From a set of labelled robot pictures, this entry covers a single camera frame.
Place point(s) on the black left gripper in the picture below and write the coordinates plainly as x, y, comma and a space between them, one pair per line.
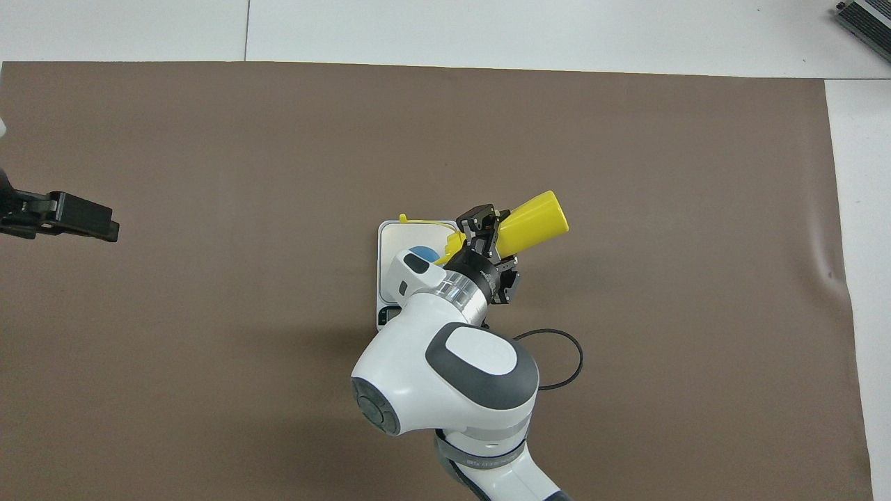
14, 212

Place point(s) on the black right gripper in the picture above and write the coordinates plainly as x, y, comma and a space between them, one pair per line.
477, 268

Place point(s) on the yellow squeeze seasoning bottle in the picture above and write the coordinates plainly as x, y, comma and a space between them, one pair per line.
536, 223

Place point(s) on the light blue plastic cup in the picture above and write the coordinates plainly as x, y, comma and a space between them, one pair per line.
421, 252

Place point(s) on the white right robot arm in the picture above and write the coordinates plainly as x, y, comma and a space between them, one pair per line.
418, 348

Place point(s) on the silver digital kitchen scale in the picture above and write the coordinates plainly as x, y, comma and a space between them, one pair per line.
393, 240

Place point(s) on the brown paper table mat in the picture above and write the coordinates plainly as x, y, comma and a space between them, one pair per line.
209, 348

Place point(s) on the grey finned metal device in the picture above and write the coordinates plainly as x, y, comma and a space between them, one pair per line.
870, 21

